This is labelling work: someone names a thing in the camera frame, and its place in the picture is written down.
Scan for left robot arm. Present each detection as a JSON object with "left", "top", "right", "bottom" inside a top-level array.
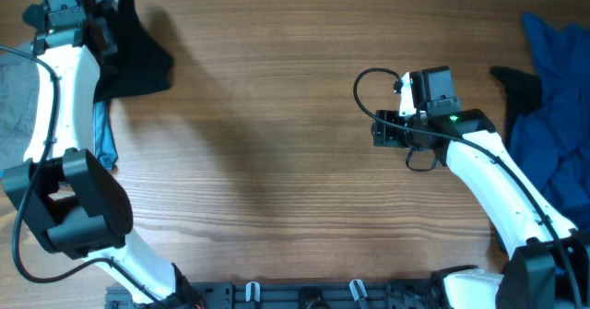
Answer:
[{"left": 3, "top": 0, "right": 206, "bottom": 308}]

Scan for folded grey shorts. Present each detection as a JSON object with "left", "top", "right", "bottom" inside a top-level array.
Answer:
[{"left": 0, "top": 52, "right": 39, "bottom": 172}]

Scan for left black cable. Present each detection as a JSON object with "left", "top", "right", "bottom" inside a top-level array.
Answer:
[{"left": 0, "top": 0, "right": 162, "bottom": 309}]

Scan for right black cable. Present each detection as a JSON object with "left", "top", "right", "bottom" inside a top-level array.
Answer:
[{"left": 352, "top": 67, "right": 584, "bottom": 309}]

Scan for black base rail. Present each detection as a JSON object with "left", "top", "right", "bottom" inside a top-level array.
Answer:
[{"left": 104, "top": 279, "right": 443, "bottom": 309}]

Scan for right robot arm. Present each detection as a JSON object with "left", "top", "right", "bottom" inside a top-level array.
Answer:
[{"left": 371, "top": 66, "right": 589, "bottom": 308}]

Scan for folded blue jeans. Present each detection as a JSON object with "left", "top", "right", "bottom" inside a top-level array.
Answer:
[{"left": 93, "top": 101, "right": 118, "bottom": 171}]

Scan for black cable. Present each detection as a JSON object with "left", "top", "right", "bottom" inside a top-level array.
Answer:
[
  {"left": 352, "top": 67, "right": 584, "bottom": 309},
  {"left": 0, "top": 0, "right": 162, "bottom": 309}
]

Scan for black shorts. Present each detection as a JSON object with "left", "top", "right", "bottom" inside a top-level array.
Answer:
[{"left": 21, "top": 0, "right": 175, "bottom": 104}]

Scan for blue garment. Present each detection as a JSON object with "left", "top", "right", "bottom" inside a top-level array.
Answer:
[{"left": 509, "top": 13, "right": 589, "bottom": 232}]

